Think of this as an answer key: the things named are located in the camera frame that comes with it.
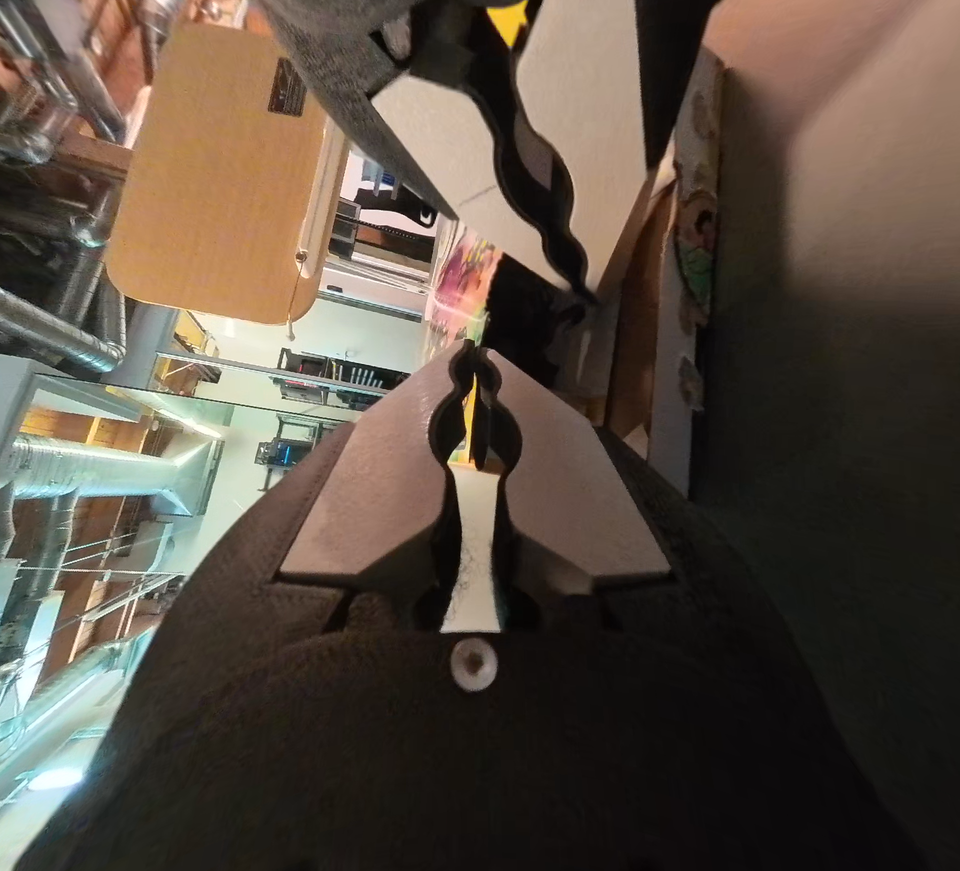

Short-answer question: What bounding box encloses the metal shelf rack with printers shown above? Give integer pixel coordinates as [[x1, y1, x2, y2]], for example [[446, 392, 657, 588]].
[[255, 412, 361, 493]]

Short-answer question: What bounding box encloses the colourful lego set box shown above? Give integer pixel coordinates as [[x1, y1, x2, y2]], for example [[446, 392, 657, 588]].
[[423, 49, 727, 501]]

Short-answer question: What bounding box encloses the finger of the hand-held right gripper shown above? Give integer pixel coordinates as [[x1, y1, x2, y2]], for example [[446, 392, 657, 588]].
[[369, 70, 601, 308], [516, 0, 652, 291]]

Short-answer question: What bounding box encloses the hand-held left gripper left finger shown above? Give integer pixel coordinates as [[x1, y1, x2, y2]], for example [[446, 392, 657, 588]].
[[279, 342, 477, 583]]

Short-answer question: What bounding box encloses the corrugated silver duct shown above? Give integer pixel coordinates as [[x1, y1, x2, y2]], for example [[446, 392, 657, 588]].
[[0, 286, 129, 373]]

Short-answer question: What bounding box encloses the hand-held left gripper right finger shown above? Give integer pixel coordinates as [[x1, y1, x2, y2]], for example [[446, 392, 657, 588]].
[[476, 348, 672, 596]]

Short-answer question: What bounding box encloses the wooden board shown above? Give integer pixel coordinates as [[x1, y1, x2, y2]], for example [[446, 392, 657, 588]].
[[105, 22, 352, 343]]

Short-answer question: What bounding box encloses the silver ventilation duct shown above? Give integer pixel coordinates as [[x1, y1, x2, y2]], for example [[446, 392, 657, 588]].
[[11, 428, 222, 516]]

